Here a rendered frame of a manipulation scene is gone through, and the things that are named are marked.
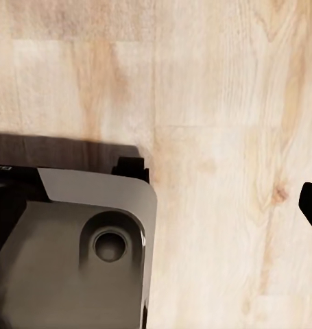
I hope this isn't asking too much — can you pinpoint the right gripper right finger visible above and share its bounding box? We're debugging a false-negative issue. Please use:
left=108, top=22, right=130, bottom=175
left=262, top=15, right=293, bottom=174
left=299, top=182, right=312, bottom=225

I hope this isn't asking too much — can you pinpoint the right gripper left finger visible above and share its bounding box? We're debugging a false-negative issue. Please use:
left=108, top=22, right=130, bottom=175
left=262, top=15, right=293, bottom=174
left=0, top=182, right=27, bottom=252

